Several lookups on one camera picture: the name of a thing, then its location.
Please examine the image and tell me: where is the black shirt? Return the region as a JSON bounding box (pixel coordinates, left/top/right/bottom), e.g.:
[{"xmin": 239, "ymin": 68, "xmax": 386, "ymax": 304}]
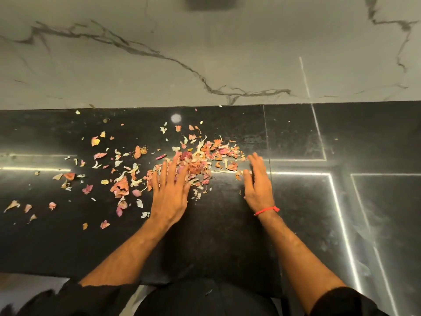
[{"xmin": 0, "ymin": 278, "xmax": 390, "ymax": 316}]

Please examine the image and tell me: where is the person's right hand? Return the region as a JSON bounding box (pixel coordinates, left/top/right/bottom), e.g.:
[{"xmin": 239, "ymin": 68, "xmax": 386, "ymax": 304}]
[{"xmin": 243, "ymin": 153, "xmax": 275, "ymax": 215}]

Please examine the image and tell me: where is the person's left forearm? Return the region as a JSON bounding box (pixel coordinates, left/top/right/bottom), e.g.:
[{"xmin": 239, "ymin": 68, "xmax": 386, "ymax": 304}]
[{"xmin": 79, "ymin": 218, "xmax": 180, "ymax": 287}]

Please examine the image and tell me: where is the red thread bracelet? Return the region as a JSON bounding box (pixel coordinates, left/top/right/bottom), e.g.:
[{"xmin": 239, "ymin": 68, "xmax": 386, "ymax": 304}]
[{"xmin": 253, "ymin": 206, "xmax": 280, "ymax": 216}]

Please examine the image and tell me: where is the person's left hand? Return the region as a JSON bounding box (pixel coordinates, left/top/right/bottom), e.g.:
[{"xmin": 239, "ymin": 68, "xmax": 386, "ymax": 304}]
[{"xmin": 150, "ymin": 156, "xmax": 191, "ymax": 227}]

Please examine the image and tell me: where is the person's right forearm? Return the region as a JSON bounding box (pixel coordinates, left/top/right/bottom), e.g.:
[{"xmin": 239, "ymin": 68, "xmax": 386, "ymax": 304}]
[{"xmin": 256, "ymin": 210, "xmax": 346, "ymax": 314}]

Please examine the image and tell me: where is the pile of onion peels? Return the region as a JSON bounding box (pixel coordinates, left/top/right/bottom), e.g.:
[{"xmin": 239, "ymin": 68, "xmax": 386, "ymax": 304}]
[{"xmin": 3, "ymin": 109, "xmax": 250, "ymax": 231}]

